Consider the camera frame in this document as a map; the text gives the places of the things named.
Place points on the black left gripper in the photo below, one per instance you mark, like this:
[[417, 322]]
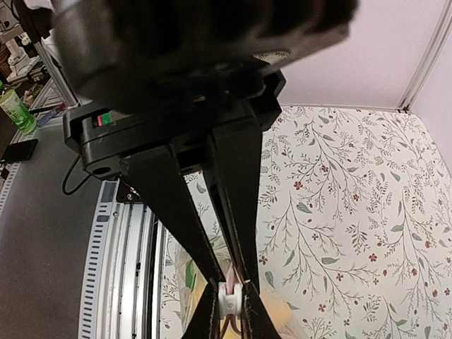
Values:
[[209, 118]]

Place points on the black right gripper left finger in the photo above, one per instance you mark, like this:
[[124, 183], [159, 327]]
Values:
[[204, 324]]

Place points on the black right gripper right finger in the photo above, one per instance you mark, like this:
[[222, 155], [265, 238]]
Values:
[[255, 321]]

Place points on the clear pink zip top bag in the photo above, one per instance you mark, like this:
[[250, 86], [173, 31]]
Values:
[[192, 284]]

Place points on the yellow toy lemon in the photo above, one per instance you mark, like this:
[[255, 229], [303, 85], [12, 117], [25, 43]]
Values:
[[277, 308]]

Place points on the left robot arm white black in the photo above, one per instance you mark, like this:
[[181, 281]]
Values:
[[113, 51]]

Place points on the floral patterned table mat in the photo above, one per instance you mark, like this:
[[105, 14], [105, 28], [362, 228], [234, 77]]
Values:
[[354, 223]]

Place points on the black phone on floor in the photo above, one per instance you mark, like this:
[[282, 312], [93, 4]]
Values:
[[19, 152]]

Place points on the green plastic bottle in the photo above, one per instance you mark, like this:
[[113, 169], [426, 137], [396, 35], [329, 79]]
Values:
[[15, 109]]

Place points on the front aluminium rail frame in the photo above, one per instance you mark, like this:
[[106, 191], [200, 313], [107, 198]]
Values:
[[80, 266]]

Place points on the left aluminium frame post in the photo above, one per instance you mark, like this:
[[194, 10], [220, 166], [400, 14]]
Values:
[[427, 63]]

